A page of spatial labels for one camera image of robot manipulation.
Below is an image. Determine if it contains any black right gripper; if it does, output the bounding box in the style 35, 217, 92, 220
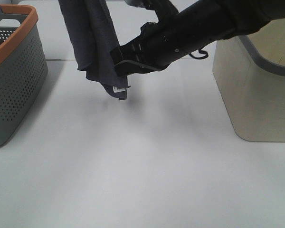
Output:
111, 22, 187, 77

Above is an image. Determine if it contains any dark grey towel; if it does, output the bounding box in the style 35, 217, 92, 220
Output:
58, 0, 129, 100

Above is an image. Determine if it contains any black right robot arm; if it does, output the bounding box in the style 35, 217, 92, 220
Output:
111, 0, 285, 77

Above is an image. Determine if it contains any beige basket grey rim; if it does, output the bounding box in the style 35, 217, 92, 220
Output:
211, 34, 285, 143

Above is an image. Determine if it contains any grey perforated basket orange rim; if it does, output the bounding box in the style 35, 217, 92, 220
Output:
0, 4, 48, 147

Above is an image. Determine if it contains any black cable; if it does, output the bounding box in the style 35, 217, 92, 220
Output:
188, 46, 209, 60

